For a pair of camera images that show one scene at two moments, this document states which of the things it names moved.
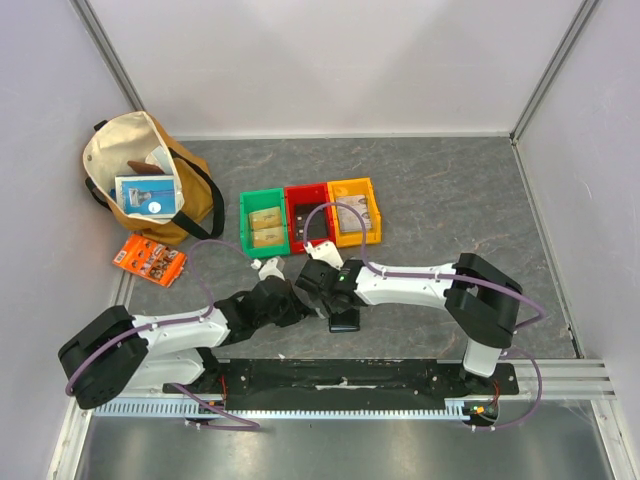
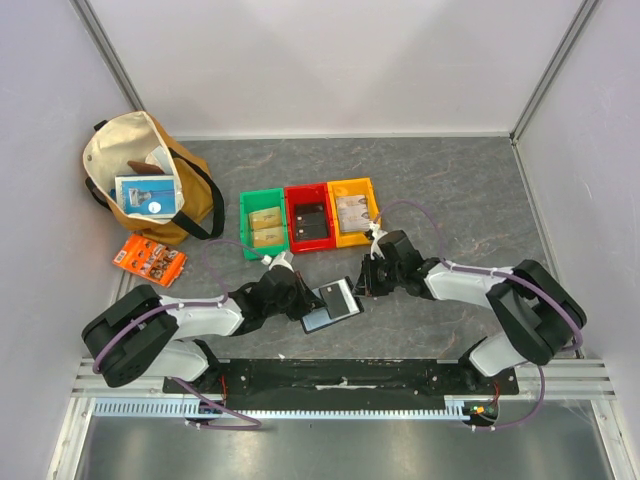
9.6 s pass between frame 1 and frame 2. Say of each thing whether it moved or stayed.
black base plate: stayed
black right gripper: moved
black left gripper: stayed
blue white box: stayed
